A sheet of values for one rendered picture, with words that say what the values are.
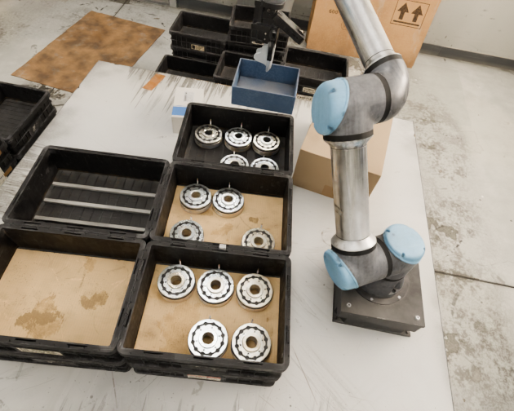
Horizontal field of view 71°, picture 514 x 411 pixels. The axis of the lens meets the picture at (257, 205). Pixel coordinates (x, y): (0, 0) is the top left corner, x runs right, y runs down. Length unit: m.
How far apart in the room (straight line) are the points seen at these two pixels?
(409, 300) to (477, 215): 1.65
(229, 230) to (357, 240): 0.42
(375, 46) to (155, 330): 0.90
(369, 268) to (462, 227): 1.74
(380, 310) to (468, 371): 1.11
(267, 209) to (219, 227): 0.18
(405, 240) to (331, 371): 0.44
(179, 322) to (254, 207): 0.44
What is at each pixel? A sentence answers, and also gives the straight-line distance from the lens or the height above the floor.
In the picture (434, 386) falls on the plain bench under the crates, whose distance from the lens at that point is 1.30.
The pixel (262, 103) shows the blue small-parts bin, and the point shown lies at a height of 1.09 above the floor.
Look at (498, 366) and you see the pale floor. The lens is 2.34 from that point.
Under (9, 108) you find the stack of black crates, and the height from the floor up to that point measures 0.38.
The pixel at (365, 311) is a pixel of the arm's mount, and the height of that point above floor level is 0.80.
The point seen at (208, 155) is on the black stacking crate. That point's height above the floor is 0.83.
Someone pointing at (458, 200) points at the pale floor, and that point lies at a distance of 2.81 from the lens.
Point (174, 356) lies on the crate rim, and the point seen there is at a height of 0.93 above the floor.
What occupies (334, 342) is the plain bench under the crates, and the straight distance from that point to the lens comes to 1.21.
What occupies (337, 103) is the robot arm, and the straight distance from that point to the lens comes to 0.81.
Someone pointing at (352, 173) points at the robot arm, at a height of 1.20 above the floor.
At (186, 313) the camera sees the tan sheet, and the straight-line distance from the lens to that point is 1.04.
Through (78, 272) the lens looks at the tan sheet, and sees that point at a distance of 1.15.
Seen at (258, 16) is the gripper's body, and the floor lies 1.28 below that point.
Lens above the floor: 1.81
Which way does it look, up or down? 54 degrees down
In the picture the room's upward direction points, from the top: 10 degrees clockwise
